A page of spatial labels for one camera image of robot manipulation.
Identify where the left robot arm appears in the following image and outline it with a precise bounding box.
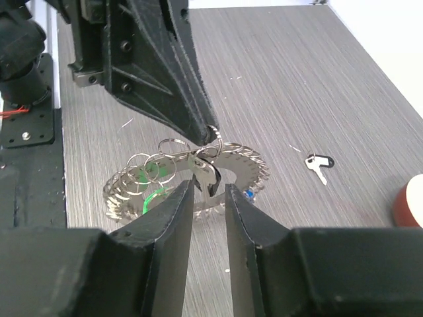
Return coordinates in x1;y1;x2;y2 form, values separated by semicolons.
1;1;219;146

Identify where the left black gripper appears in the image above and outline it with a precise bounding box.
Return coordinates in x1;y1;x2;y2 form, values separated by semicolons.
47;1;218;145

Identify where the blue key tag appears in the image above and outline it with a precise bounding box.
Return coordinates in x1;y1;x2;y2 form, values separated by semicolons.
244;189;256;203

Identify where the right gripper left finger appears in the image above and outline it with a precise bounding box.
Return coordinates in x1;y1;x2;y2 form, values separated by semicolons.
1;181;194;316

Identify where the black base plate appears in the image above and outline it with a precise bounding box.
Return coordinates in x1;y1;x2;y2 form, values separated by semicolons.
0;54;69;230

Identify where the red white bowl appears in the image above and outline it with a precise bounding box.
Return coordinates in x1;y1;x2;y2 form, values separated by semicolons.
393;174;423;228

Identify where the metal key organizer disc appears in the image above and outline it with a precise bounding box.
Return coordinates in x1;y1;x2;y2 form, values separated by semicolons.
102;127;270;224

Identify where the key with black tag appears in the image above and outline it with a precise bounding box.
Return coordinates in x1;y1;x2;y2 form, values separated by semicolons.
188;153;218;201

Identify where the key with black-white tag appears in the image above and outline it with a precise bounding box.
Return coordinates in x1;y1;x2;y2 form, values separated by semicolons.
305;154;335;186

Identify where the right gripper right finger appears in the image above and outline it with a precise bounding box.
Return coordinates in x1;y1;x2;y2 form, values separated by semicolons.
225;184;422;316

